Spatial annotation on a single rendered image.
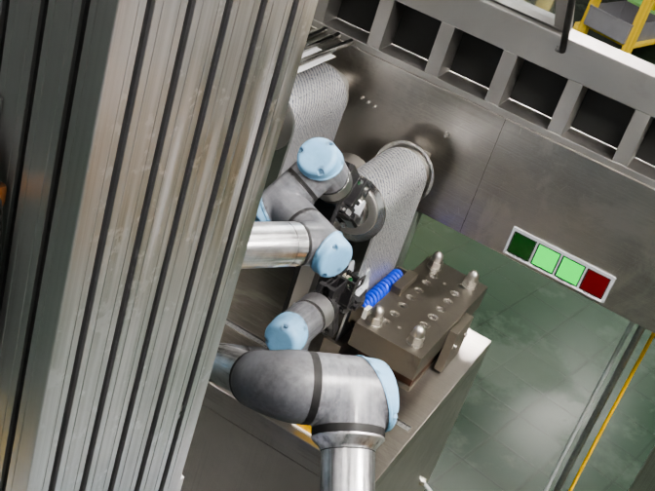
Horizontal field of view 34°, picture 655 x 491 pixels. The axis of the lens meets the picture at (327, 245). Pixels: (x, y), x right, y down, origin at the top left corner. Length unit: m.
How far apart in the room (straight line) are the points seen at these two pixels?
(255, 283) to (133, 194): 1.59
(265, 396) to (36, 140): 0.83
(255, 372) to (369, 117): 0.99
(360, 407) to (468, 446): 2.12
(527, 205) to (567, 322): 2.30
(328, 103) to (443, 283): 0.51
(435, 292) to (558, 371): 1.94
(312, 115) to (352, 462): 0.88
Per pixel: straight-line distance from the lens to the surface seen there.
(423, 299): 2.41
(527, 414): 4.04
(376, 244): 2.25
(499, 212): 2.44
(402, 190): 2.26
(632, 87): 2.29
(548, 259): 2.43
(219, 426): 2.26
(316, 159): 1.84
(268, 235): 1.70
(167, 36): 0.87
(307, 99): 2.26
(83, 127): 0.87
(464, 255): 4.83
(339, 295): 2.14
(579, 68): 2.30
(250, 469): 2.27
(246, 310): 2.41
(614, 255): 2.40
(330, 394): 1.65
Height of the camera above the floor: 2.27
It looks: 30 degrees down
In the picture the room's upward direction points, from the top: 18 degrees clockwise
